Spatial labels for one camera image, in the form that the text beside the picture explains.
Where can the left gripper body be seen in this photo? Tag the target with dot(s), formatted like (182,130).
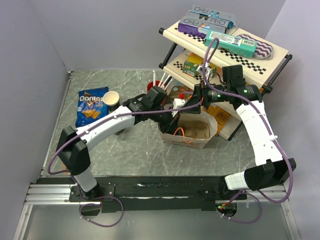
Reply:
(165,119)

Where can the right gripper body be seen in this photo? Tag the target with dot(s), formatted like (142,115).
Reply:
(204,90)

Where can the brown paper takeout bag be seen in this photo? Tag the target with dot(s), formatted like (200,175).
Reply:
(180,139)

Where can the paper coffee cup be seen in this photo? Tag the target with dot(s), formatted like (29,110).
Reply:
(112,100)

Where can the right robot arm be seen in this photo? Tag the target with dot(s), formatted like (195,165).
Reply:
(272,166)

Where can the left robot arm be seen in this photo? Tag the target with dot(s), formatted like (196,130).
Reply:
(75,144)

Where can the brown snack bag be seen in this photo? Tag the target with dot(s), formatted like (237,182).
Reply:
(179,92)

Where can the cream two-tier shelf rack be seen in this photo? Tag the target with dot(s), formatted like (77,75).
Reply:
(259,72)

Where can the green yellow box far left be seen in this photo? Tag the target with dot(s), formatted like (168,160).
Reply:
(191,64)

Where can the green yellow box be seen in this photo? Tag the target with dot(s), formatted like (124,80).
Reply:
(191,64)
(213,70)

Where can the orange snack packet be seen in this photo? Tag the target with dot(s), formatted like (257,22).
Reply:
(220,115)

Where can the white wrapped straws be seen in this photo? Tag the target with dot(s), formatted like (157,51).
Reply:
(163,81)

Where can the red straw holder cup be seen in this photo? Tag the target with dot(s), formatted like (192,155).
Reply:
(150,86)

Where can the teal toothpaste box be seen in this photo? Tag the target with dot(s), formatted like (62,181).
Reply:
(233,44)

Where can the purple toothpaste box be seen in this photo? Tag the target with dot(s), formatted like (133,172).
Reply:
(198,28)

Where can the purple wavy sleep mask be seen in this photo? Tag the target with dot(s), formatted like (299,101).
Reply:
(263,50)

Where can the blue grey toothpaste box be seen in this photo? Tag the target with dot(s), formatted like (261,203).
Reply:
(207,12)

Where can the blue Doritos chip bag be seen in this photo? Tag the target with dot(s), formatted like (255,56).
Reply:
(90,106)

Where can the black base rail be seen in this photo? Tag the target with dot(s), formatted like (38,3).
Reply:
(145,193)

